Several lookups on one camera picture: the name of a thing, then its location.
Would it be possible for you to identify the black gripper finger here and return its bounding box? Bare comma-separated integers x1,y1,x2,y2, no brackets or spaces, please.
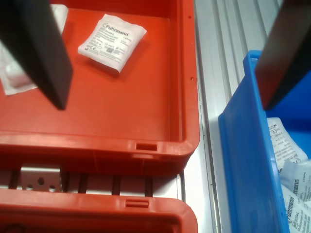
256,0,311,111
0,0,73,111

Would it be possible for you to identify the white Fuhrmann bandage packet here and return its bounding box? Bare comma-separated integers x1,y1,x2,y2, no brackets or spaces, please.
267,117,308,174
279,160,311,195
77,14,148,77
281,184,311,233

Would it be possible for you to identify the large clear blister medical pack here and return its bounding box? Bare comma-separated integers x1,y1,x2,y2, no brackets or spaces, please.
0,41,38,96

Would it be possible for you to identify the white paper medical packet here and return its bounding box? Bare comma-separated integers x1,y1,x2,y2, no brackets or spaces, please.
50,3,69,34

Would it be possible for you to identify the red plastic crate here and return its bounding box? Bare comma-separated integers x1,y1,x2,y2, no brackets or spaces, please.
0,188,199,233
0,0,201,179

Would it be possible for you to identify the blue plastic storage bin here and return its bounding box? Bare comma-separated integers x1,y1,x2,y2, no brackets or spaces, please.
218,50,311,233

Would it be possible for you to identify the aluminium angle bracket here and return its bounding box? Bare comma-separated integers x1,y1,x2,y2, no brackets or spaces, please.
20,165,62,193

